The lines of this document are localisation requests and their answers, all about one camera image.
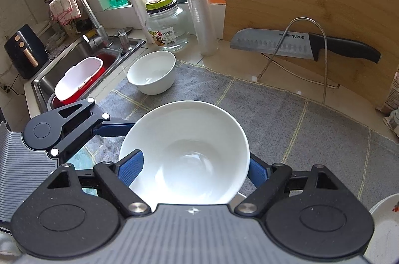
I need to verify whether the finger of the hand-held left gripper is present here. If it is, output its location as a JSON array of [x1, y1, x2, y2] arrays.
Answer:
[[47, 98, 136, 157]]

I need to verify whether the grey teal checked towel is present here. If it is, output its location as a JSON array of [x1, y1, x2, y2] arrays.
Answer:
[[67, 60, 399, 264]]

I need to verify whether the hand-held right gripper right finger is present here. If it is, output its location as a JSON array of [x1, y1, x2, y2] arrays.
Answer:
[[234, 155, 339, 216]]

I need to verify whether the white plate fruit print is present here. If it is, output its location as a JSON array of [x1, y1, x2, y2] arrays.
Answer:
[[369, 194, 399, 264]]

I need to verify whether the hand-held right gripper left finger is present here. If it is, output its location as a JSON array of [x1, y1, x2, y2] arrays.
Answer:
[[47, 149, 153, 216]]

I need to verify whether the steel kitchen knife black handle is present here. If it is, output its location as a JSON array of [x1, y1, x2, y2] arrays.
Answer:
[[231, 28, 381, 64]]

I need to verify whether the steel faucet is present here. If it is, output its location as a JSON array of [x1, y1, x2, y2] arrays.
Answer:
[[70, 0, 109, 49]]

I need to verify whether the orange white food packet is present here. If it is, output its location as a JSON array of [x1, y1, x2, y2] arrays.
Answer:
[[376, 72, 399, 114]]

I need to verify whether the white plastic container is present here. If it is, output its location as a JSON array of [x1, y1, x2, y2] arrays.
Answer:
[[54, 57, 104, 101]]

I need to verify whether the steel sink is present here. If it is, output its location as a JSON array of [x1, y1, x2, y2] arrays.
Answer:
[[31, 36, 147, 115]]

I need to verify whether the plastic wrap roll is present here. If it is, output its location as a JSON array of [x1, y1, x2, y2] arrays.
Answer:
[[120, 0, 155, 45]]

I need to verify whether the black air fryer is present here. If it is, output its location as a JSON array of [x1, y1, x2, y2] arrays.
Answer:
[[4, 23, 49, 80]]

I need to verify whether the white red dishcloth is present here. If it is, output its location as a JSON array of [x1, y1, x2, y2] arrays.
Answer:
[[49, 0, 82, 27]]

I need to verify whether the steel wire rack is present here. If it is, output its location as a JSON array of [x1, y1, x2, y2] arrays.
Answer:
[[257, 18, 340, 105]]

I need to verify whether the glass jar green lid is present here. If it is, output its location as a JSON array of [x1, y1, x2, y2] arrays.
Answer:
[[145, 0, 191, 52]]

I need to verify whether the steel sink knob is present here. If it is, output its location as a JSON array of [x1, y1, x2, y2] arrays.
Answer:
[[118, 32, 132, 52]]

